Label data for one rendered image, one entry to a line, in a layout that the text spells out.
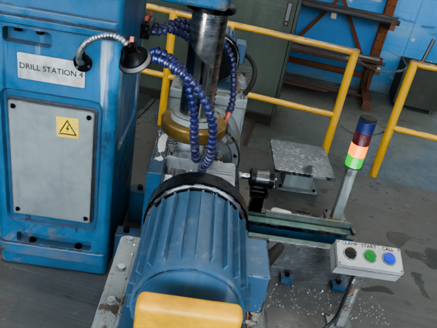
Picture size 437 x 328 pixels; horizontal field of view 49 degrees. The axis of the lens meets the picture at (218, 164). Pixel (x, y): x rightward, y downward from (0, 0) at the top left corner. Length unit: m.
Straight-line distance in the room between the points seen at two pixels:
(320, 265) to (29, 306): 0.82
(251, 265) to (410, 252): 1.19
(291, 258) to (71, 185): 0.67
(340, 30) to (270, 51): 2.02
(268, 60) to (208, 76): 3.14
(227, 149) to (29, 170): 0.61
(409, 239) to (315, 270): 0.52
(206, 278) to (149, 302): 0.09
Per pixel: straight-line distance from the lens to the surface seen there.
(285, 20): 4.25
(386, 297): 1.62
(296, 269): 1.51
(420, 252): 1.88
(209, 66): 1.22
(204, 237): 0.69
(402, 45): 6.32
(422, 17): 6.28
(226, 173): 1.36
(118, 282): 0.89
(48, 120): 1.20
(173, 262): 0.65
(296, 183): 1.97
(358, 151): 1.72
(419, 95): 6.00
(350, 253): 1.25
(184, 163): 1.33
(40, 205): 1.33
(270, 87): 4.42
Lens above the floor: 1.77
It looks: 28 degrees down
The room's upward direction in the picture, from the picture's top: 11 degrees clockwise
